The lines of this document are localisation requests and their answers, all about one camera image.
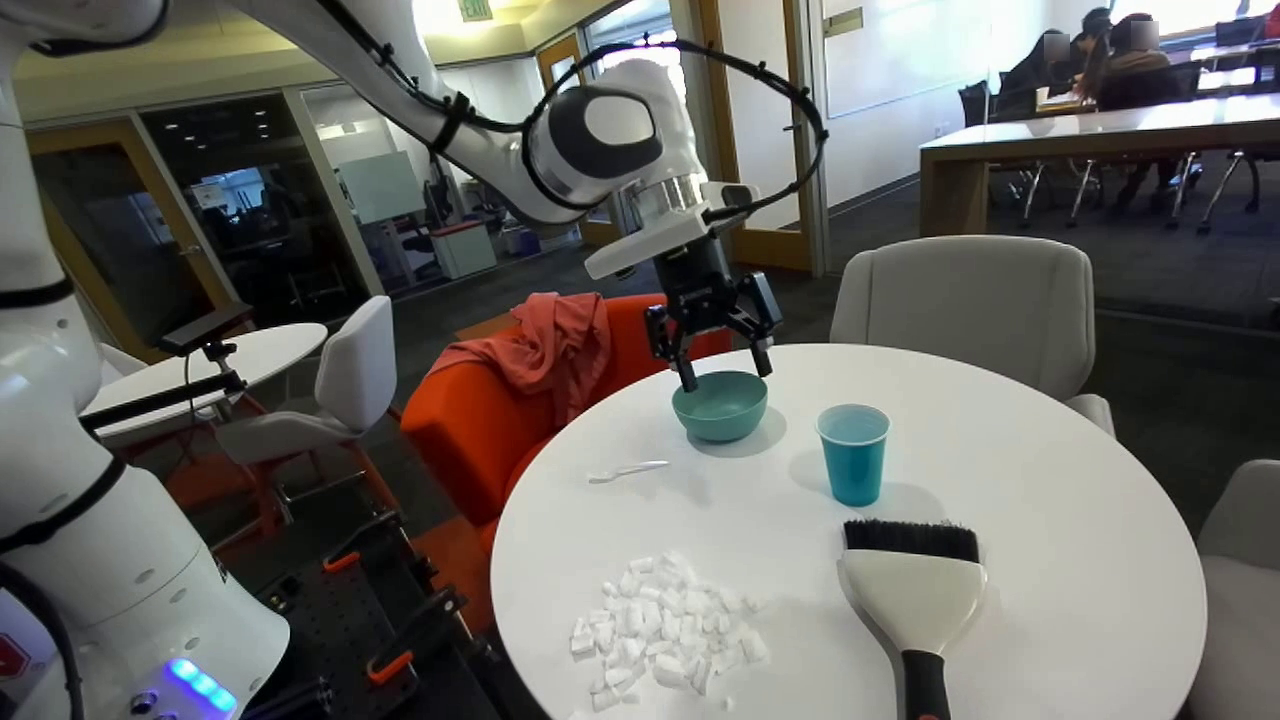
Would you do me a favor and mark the grey upholstered chair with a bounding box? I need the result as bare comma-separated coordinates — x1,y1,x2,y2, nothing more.
824,233,1121,442
1182,458,1280,720

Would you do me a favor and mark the large orange armchair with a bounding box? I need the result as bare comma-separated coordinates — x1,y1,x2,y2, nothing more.
396,289,753,638

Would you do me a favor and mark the black clamp orange handle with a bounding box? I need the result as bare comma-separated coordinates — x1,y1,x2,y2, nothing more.
359,592,468,693
318,513,406,579

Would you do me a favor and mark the thin white plastic strip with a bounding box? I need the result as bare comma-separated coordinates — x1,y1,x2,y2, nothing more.
582,458,678,488

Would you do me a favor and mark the seated person dark top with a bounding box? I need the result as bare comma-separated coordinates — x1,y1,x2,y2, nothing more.
996,27,1071,116

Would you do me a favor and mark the white shell chair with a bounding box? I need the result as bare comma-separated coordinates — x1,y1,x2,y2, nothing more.
214,293,401,471

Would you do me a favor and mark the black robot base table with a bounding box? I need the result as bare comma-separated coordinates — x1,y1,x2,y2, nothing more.
218,505,518,720

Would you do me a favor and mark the teal plastic cup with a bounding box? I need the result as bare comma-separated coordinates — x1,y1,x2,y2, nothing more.
816,400,898,513

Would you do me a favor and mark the pile of white pieces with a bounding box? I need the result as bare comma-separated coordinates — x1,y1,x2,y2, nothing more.
564,547,778,713

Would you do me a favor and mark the seated person maroon top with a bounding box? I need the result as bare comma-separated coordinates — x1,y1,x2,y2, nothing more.
1090,7,1199,116

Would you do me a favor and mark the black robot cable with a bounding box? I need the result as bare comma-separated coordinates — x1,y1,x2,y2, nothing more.
318,0,831,276

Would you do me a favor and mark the teal bowl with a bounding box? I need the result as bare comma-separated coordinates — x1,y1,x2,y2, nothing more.
669,370,778,450

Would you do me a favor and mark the black camera stand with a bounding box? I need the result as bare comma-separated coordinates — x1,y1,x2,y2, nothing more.
75,306,256,433

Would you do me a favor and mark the small white side table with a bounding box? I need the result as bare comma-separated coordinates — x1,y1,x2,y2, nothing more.
75,322,333,453

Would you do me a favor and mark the long wooden meeting table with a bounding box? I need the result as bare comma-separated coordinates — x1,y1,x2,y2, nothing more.
916,93,1280,239

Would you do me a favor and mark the seated person grey top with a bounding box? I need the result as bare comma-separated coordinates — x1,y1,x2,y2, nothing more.
1051,5,1121,101

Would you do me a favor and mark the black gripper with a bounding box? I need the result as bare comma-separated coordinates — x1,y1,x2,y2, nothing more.
646,235,790,395

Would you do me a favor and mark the round white table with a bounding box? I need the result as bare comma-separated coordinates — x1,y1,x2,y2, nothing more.
486,339,1214,720

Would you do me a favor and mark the pink blanket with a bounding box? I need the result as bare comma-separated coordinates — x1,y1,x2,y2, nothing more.
447,289,618,428

